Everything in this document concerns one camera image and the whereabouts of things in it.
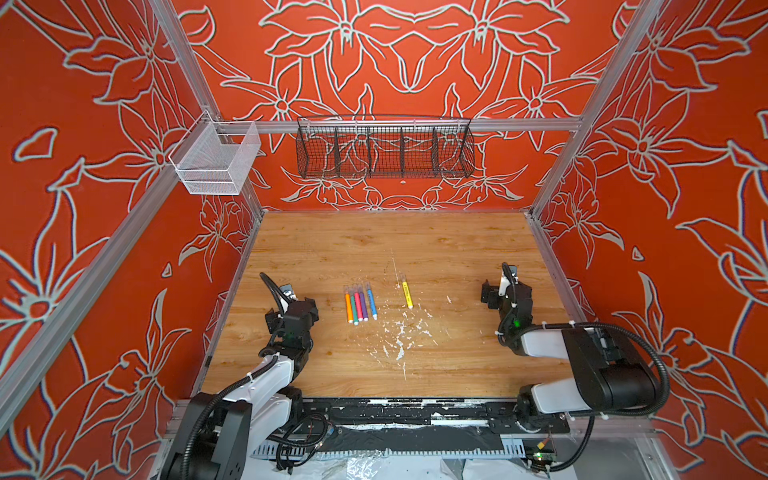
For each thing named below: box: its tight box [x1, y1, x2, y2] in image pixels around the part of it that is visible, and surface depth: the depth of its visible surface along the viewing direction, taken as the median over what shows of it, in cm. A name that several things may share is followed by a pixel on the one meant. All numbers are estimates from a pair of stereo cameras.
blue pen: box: [366, 282, 378, 321], surface depth 96 cm
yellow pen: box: [400, 273, 413, 310], surface depth 97 cm
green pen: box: [350, 287, 359, 326], surface depth 92 cm
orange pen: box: [345, 292, 354, 324], surface depth 94 cm
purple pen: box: [359, 284, 369, 322], surface depth 95 cm
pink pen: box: [354, 285, 364, 322], surface depth 94 cm
